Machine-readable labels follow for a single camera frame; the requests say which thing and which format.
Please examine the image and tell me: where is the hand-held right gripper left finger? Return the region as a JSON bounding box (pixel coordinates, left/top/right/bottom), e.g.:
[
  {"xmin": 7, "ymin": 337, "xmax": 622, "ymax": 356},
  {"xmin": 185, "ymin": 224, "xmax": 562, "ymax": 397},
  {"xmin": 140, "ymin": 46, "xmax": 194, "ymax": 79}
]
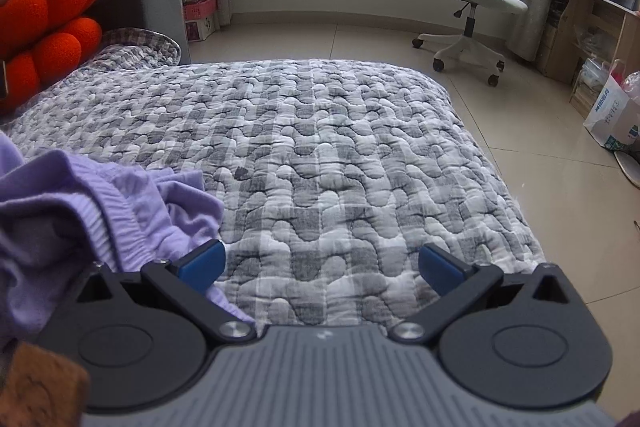
[{"xmin": 75, "ymin": 239, "xmax": 257, "ymax": 342}]

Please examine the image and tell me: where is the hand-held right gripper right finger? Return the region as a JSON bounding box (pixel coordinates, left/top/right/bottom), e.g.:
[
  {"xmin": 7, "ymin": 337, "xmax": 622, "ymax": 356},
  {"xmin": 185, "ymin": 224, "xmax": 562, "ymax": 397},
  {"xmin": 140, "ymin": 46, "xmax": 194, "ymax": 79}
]
[{"xmin": 389, "ymin": 243, "xmax": 586, "ymax": 342}]

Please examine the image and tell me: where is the light purple shirt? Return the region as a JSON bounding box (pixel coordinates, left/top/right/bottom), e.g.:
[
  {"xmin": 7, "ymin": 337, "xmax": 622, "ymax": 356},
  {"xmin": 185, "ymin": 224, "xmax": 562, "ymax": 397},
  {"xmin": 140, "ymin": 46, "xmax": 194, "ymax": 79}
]
[{"xmin": 0, "ymin": 132, "xmax": 258, "ymax": 358}]

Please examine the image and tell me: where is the grey checked quilt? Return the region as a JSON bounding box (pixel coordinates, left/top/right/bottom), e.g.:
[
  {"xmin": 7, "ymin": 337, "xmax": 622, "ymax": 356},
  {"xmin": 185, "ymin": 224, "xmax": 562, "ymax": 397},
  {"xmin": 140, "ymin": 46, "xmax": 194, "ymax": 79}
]
[{"xmin": 0, "ymin": 29, "xmax": 548, "ymax": 333}]

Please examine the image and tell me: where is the brown fuzzy cloth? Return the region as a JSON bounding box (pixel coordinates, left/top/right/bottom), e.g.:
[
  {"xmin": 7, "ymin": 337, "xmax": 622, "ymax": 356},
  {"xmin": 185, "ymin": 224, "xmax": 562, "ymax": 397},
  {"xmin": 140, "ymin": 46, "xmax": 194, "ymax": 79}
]
[{"xmin": 0, "ymin": 341, "xmax": 92, "ymax": 427}]

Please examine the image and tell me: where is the white round object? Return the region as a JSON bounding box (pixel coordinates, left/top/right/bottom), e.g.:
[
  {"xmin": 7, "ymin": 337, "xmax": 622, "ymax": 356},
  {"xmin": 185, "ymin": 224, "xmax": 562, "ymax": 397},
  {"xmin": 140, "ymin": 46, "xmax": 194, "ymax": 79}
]
[{"xmin": 615, "ymin": 149, "xmax": 640, "ymax": 188}]

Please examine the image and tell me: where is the white paper bag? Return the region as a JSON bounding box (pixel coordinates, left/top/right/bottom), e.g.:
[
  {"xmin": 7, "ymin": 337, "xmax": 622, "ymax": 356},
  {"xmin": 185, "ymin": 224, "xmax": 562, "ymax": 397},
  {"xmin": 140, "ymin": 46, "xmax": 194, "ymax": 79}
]
[{"xmin": 582, "ymin": 59, "xmax": 640, "ymax": 152}]

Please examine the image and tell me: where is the white box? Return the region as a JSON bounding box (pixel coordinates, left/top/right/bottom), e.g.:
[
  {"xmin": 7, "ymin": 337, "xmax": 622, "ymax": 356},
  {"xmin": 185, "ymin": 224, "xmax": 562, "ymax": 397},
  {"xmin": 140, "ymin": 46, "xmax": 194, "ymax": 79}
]
[{"xmin": 185, "ymin": 18, "xmax": 217, "ymax": 42}]

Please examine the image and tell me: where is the pink basket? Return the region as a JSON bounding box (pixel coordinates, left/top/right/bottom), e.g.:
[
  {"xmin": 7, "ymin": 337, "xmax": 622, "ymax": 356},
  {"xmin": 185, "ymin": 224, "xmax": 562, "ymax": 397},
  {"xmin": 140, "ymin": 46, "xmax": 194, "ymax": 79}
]
[{"xmin": 182, "ymin": 0, "xmax": 218, "ymax": 22}]

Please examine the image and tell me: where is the orange pumpkin cushion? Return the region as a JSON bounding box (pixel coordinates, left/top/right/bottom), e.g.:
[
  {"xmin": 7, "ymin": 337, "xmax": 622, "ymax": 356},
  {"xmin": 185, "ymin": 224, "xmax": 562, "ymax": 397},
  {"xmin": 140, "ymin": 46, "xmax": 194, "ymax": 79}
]
[
  {"xmin": 0, "ymin": 0, "xmax": 103, "ymax": 58},
  {"xmin": 0, "ymin": 18, "xmax": 103, "ymax": 115}
]

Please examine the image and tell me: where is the grey sofa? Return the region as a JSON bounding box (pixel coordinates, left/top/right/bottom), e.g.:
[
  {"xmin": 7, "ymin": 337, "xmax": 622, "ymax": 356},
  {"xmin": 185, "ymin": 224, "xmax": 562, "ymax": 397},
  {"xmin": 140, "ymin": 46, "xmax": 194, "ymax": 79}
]
[{"xmin": 87, "ymin": 0, "xmax": 191, "ymax": 65}]

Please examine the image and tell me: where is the wooden shelf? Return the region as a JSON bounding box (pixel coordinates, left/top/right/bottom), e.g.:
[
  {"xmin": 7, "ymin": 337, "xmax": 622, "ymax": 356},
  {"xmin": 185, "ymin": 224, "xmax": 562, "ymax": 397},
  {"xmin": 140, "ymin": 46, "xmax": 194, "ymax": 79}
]
[{"xmin": 537, "ymin": 0, "xmax": 640, "ymax": 118}]

